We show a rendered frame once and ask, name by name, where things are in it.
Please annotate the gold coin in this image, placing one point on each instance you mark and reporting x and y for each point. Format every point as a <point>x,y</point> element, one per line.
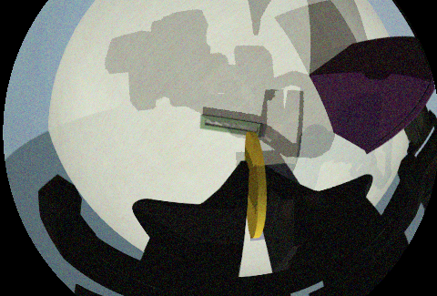
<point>257,185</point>

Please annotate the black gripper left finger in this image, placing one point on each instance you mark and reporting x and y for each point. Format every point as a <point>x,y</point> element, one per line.
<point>219,220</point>

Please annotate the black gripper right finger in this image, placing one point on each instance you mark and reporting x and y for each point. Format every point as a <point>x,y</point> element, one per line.
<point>293,209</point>

